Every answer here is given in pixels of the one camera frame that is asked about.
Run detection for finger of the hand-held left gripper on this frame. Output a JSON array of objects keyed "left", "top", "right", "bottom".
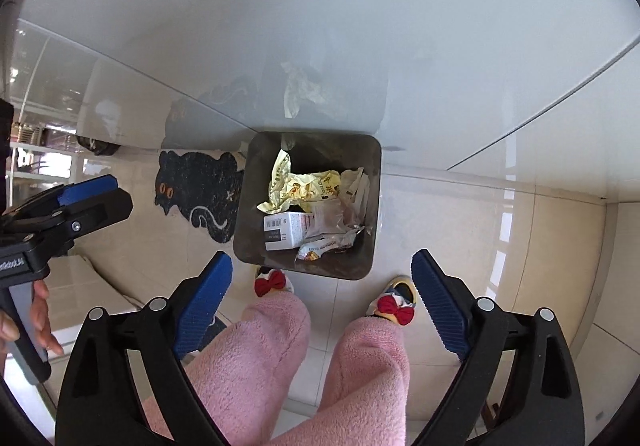
[
  {"left": 0, "top": 175, "right": 120, "bottom": 227},
  {"left": 10, "top": 189, "right": 134, "bottom": 257}
]

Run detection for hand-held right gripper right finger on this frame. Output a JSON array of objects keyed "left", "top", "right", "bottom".
[{"left": 411, "top": 248, "right": 586, "bottom": 446}]

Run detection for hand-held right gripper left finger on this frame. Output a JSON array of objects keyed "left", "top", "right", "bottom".
[{"left": 54, "top": 251, "right": 234, "bottom": 446}]

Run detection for dark square trash bin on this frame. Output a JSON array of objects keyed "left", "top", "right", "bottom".
[{"left": 232, "top": 131, "right": 383, "bottom": 281}]

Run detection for pink and white medicine box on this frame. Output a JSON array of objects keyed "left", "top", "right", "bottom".
[{"left": 263, "top": 212, "right": 317, "bottom": 252}]

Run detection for chocolate wafer snack wrapper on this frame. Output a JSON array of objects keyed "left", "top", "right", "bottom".
[{"left": 297, "top": 233, "right": 357, "bottom": 263}]

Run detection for clear plastic wrapper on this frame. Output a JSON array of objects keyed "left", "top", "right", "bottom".
[{"left": 339, "top": 167, "right": 374, "bottom": 234}]

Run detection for crushed plastic bottle red cap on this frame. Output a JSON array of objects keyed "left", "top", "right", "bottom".
[{"left": 310, "top": 200, "right": 368, "bottom": 247}]

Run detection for large yellow paper wrapper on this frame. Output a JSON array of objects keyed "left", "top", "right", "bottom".
[{"left": 257, "top": 149, "right": 342, "bottom": 215}]

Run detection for person's left hand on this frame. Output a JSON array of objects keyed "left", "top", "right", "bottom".
[{"left": 0, "top": 280, "right": 65, "bottom": 359}]

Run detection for slipper with red bow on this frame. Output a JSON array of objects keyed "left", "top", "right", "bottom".
[
  {"left": 366, "top": 275, "right": 419, "bottom": 327},
  {"left": 254, "top": 265, "right": 295, "bottom": 298}
]

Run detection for pink fleece pants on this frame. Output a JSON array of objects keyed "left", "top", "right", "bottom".
[{"left": 142, "top": 296, "right": 411, "bottom": 446}]

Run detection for black cat shaped mat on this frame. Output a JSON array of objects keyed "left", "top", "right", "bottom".
[{"left": 152, "top": 149, "right": 246, "bottom": 245}]

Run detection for white glossy cabinet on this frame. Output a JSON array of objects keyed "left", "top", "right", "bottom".
[{"left": 10, "top": 0, "right": 640, "bottom": 205}]

